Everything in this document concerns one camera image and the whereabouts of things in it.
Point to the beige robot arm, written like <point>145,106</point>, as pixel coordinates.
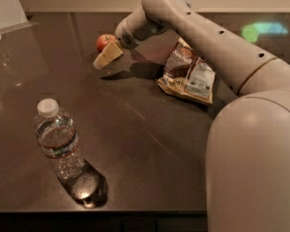
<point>248,146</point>

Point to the brown snack chip bag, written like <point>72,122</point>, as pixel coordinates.
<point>187,76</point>

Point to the red apple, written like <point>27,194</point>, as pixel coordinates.
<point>103,40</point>

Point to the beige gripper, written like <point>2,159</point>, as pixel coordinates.
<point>125,33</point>

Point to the clear plastic water bottle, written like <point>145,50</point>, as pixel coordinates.
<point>57,137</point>

